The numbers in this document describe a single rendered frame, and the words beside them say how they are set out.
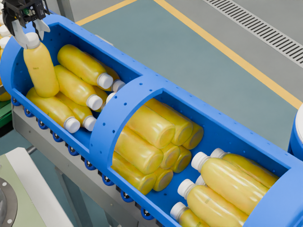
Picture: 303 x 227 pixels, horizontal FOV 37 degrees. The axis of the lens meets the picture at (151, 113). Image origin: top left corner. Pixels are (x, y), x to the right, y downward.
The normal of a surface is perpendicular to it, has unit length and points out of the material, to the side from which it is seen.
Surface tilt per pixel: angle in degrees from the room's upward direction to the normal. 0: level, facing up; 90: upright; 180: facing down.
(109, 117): 36
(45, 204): 0
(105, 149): 62
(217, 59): 0
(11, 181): 1
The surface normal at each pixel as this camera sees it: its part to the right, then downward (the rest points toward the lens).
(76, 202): 0.70, 0.47
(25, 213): -0.10, -0.66
